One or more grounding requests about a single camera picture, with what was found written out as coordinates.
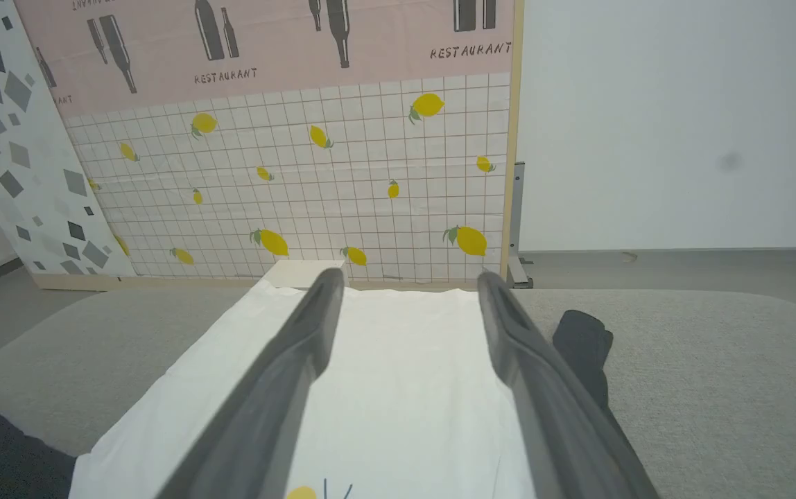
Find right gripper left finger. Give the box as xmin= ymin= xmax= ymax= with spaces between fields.
xmin=155 ymin=267 xmax=346 ymax=499

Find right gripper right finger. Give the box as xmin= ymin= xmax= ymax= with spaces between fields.
xmin=476 ymin=270 xmax=659 ymax=499

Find grey fabric covered work surface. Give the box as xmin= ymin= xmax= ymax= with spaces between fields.
xmin=0 ymin=285 xmax=796 ymax=499

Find grey metal partition foot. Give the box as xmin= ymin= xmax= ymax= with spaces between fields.
xmin=507 ymin=161 xmax=535 ymax=290

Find white panel grey geometric shapes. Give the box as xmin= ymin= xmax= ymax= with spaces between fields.
xmin=0 ymin=0 xmax=137 ymax=278

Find lemon print partition wooden frame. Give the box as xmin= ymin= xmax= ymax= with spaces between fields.
xmin=12 ymin=0 xmax=526 ymax=292

